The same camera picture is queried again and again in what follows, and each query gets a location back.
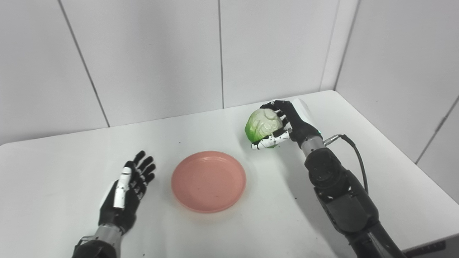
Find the green white cabbage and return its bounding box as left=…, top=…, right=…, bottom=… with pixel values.
left=245, top=109, right=284, bottom=148

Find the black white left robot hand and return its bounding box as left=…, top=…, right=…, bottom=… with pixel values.
left=98, top=150, right=157, bottom=235

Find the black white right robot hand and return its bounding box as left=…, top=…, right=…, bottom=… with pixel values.
left=251, top=99, right=322, bottom=150

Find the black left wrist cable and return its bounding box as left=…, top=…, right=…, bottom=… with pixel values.
left=74, top=235, right=96, bottom=248

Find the pink round plate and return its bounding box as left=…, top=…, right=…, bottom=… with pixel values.
left=171, top=151, right=247, bottom=214

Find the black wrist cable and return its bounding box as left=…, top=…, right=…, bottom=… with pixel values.
left=324, top=134, right=369, bottom=196
left=74, top=235, right=96, bottom=248

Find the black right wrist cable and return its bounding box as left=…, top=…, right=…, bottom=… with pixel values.
left=324, top=134, right=369, bottom=196

